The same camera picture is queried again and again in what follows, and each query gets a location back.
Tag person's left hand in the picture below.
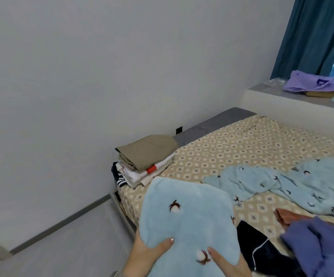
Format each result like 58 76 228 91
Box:
122 230 175 277

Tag person's right hand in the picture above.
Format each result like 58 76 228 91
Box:
207 246 253 277

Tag navy velvet garment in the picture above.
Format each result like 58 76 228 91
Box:
237 220 307 277

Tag light blue fleece garment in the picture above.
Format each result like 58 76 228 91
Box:
138 176 242 277

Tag rust brown garment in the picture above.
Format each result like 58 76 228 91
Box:
275 207 334 230

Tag navy striped track pants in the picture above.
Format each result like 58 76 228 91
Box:
111 162 127 191

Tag olive green trousers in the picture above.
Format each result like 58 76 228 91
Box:
115 134 180 172

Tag light blue fleece pajama pants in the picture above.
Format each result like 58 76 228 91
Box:
202 157 334 220

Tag bed with patterned beige sheet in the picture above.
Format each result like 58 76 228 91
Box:
109 107 334 277

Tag small wooden box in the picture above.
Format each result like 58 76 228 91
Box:
306 90 334 99

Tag purple cloth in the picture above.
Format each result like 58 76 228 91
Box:
282 70 334 93

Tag blue curtain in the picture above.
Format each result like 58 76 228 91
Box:
270 0 334 84

